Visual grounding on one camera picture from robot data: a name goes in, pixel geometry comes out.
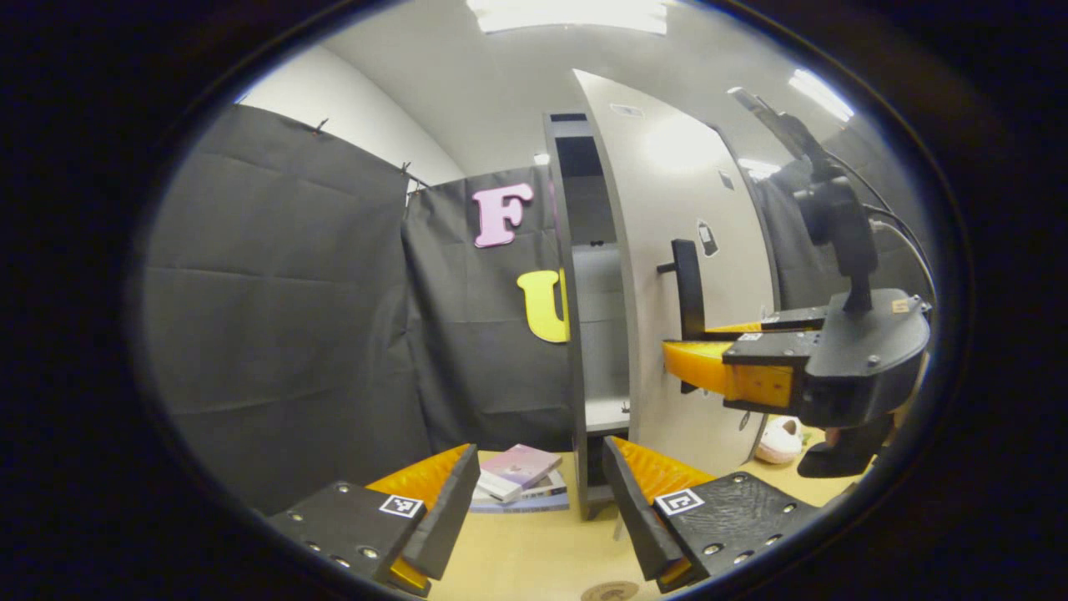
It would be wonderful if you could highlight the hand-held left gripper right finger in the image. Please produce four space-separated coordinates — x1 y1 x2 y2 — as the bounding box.
602 434 823 595

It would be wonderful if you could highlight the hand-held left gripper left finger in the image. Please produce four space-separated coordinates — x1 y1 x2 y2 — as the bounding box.
267 442 482 598

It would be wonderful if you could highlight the black door handle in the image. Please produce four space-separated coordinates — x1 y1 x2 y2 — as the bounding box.
657 240 706 393

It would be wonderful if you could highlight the white cabinet door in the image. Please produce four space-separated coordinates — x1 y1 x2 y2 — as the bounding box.
572 68 781 478

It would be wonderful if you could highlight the pink white plush toy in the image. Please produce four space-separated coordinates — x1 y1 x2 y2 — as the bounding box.
755 416 806 466

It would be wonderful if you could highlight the black backdrop cloth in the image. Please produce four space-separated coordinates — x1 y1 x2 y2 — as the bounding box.
142 104 935 514

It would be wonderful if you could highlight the black cable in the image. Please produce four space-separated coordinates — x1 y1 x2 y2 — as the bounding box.
822 149 937 306

